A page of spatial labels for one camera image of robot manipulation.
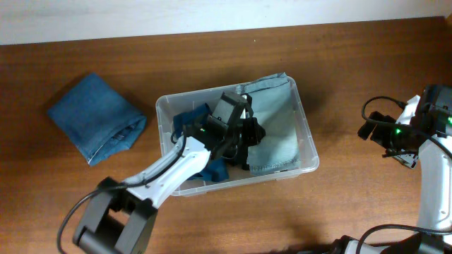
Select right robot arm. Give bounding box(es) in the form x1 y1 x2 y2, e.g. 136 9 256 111
328 85 451 254

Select dark blue jeans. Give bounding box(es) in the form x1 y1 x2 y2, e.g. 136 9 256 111
47 73 147 166

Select clear plastic storage container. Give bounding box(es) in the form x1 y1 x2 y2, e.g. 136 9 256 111
155 77 320 197

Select black left camera cable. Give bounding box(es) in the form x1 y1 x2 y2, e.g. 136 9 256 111
56 130 188 254

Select light blue jeans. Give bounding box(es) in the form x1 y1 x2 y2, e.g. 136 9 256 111
236 73 301 175

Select black right camera cable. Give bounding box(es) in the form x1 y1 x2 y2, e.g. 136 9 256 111
355 95 452 254

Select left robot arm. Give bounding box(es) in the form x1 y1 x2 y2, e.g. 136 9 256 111
73 91 266 254

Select black camera cable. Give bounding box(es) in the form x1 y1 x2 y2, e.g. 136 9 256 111
355 95 452 254
56 130 188 254

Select blue taped cloth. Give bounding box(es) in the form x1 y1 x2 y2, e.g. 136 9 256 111
172 102 230 183

